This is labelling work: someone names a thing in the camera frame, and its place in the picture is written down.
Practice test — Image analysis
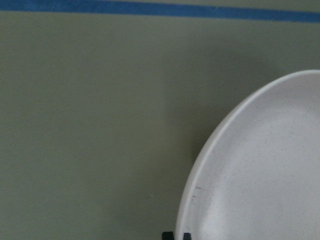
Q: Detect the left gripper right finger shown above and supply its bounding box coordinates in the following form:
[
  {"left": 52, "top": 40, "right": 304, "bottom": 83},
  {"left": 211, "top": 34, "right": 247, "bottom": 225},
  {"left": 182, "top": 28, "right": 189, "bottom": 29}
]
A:
[{"left": 183, "top": 232, "right": 191, "bottom": 240}]

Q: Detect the pink plate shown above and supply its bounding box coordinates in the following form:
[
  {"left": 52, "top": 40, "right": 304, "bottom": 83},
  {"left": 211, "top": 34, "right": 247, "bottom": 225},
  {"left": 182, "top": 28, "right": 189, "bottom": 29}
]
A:
[{"left": 174, "top": 70, "right": 320, "bottom": 240}]

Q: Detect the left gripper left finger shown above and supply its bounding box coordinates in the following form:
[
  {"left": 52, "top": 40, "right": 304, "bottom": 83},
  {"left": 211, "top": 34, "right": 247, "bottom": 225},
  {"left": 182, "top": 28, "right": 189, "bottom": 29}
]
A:
[{"left": 161, "top": 231, "right": 175, "bottom": 240}]

